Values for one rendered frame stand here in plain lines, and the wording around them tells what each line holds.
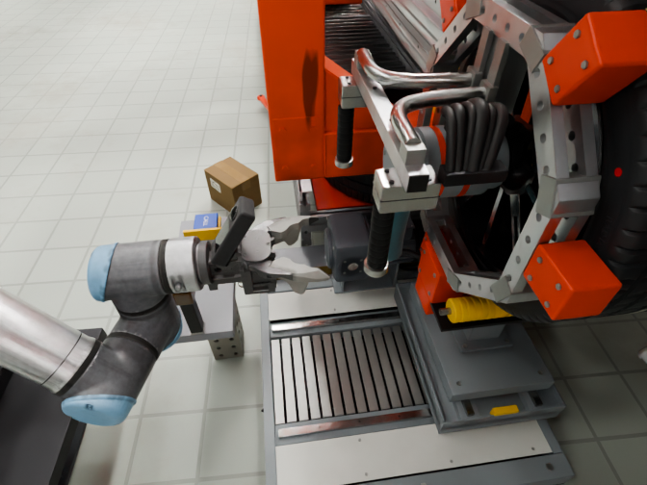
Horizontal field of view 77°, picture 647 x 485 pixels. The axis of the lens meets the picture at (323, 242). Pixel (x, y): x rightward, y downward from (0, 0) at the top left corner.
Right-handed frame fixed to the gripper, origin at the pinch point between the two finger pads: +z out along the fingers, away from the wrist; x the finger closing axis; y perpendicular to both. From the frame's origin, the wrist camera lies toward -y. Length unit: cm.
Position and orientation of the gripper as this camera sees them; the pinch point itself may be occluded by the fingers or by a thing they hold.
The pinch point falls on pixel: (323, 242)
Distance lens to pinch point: 67.3
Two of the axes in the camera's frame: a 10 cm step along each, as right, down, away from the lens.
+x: 1.3, 7.0, -7.0
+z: 9.9, -0.9, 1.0
